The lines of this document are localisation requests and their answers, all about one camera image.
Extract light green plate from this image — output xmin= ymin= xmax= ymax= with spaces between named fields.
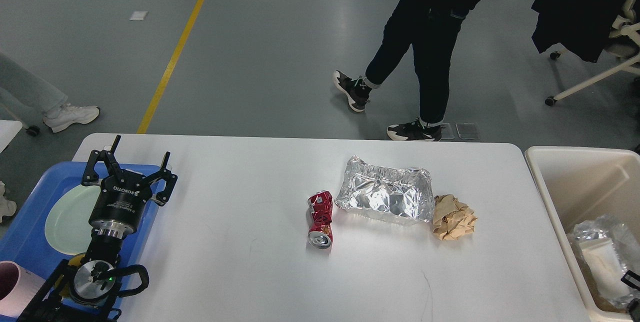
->
xmin=45 ymin=185 xmax=101 ymax=256

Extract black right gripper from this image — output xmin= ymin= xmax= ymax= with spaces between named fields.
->
xmin=621 ymin=270 xmax=640 ymax=319

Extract pink ribbed cup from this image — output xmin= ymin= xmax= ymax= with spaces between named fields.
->
xmin=0 ymin=260 xmax=45 ymax=318

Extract blue plastic tray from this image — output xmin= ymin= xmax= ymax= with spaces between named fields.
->
xmin=0 ymin=161 xmax=160 ymax=279

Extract crushed red soda can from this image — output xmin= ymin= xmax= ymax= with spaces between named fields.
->
xmin=307 ymin=190 xmax=334 ymax=250

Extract aluminium foil tray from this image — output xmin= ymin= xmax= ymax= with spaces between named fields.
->
xmin=566 ymin=214 xmax=640 ymax=313

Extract white chair at left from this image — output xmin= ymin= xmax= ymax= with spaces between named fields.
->
xmin=0 ymin=103 xmax=41 ymax=153

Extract brown paper ball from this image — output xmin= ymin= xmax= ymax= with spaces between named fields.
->
xmin=432 ymin=194 xmax=478 ymax=242

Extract beige plastic bin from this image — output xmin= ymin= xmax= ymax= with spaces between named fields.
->
xmin=525 ymin=146 xmax=640 ymax=322

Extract walking person dark shoes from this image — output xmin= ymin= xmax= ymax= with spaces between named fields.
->
xmin=332 ymin=0 xmax=482 ymax=142

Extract grey floor plate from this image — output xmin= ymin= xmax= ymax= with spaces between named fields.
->
xmin=441 ymin=123 xmax=456 ymax=141
xmin=455 ymin=123 xmax=482 ymax=141

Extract grey white office chair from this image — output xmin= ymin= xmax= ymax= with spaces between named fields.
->
xmin=544 ymin=0 xmax=640 ymax=108

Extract teal mug yellow inside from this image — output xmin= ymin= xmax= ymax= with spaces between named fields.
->
xmin=67 ymin=253 xmax=86 ymax=268

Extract aluminium foil sheet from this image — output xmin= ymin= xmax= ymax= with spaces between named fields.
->
xmin=333 ymin=156 xmax=435 ymax=226

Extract white paper cup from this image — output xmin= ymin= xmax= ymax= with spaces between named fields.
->
xmin=578 ymin=237 xmax=631 ymax=302

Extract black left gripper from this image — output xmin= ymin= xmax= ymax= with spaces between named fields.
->
xmin=80 ymin=135 xmax=179 ymax=237

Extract white paper scrap on floor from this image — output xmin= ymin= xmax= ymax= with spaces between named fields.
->
xmin=129 ymin=10 xmax=149 ymax=21

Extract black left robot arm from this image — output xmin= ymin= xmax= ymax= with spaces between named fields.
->
xmin=17 ymin=135 xmax=178 ymax=322

